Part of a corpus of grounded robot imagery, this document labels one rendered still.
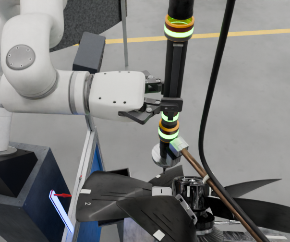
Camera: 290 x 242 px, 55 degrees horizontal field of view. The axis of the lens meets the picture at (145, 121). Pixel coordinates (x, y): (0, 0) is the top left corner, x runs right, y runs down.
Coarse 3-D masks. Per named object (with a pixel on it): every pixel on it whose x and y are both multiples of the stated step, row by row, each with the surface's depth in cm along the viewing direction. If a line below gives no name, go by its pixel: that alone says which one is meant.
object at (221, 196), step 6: (186, 150) 58; (186, 156) 58; (192, 156) 58; (192, 162) 57; (198, 168) 56; (204, 174) 55; (210, 180) 54; (210, 186) 54; (216, 186) 53; (216, 192) 53; (222, 198) 52; (228, 204) 51; (234, 210) 50; (240, 216) 49; (240, 222) 49; (246, 228) 48; (252, 234) 48; (258, 240) 47
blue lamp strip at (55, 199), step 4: (52, 196) 88; (56, 196) 92; (56, 200) 92; (56, 204) 92; (60, 204) 96; (60, 208) 97; (60, 212) 97; (64, 212) 101; (64, 216) 101; (68, 220) 106; (68, 224) 106; (72, 228) 113
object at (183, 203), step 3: (177, 195) 80; (180, 195) 82; (177, 198) 79; (180, 201) 79; (183, 201) 81; (183, 204) 80; (186, 204) 81; (183, 207) 78; (189, 210) 80; (189, 213) 78; (192, 213) 80; (195, 216) 81; (195, 219) 79; (195, 222) 77
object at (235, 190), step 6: (258, 180) 95; (264, 180) 96; (270, 180) 97; (276, 180) 98; (228, 186) 92; (234, 186) 94; (240, 186) 96; (246, 186) 98; (252, 186) 100; (258, 186) 104; (228, 192) 96; (234, 192) 99; (240, 192) 102; (246, 192) 107
